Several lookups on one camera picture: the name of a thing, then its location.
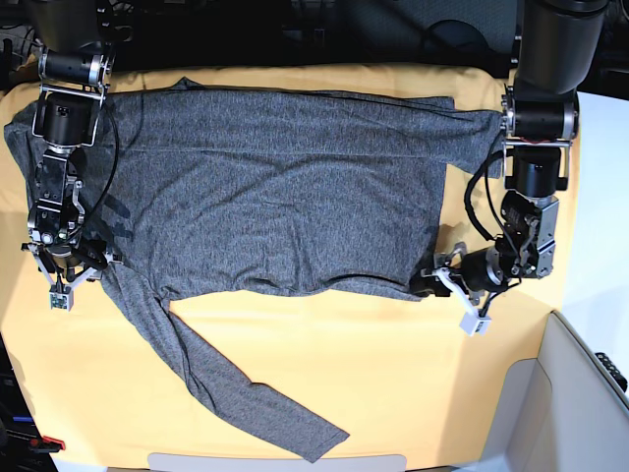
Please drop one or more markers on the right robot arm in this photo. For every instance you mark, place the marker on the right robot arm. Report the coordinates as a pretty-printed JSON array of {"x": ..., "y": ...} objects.
[{"x": 74, "y": 68}]

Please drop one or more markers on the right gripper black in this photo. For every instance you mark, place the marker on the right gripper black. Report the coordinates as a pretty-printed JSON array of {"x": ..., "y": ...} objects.
[{"x": 70, "y": 261}]

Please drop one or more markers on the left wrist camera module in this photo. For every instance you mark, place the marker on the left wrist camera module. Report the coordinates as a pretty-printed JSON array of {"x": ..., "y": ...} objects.
[{"x": 475, "y": 324}]

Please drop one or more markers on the grey long-sleeve T-shirt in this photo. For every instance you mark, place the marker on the grey long-sleeve T-shirt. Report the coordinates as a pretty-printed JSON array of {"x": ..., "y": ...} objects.
[{"x": 287, "y": 188}]

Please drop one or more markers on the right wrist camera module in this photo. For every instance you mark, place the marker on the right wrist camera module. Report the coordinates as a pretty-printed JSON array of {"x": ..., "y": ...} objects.
[{"x": 61, "y": 299}]

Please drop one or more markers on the black round stool base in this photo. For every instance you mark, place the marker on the black round stool base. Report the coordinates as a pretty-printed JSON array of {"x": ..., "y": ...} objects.
[{"x": 455, "y": 37}]

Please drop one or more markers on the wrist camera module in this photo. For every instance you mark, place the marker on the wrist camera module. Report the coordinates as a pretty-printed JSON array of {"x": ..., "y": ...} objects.
[
  {"x": 61, "y": 299},
  {"x": 475, "y": 324}
]

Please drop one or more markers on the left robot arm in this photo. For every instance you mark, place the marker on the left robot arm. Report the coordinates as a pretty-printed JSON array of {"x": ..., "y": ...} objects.
[{"x": 540, "y": 121}]

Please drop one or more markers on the white tray edge bottom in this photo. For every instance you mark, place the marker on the white tray edge bottom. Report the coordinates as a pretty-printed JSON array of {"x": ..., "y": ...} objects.
[{"x": 177, "y": 462}]

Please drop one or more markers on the red black clamp left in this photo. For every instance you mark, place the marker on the red black clamp left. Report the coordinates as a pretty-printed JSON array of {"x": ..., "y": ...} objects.
[{"x": 46, "y": 445}]

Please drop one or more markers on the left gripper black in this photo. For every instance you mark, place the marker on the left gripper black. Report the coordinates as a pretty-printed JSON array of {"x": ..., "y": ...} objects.
[{"x": 476, "y": 272}]

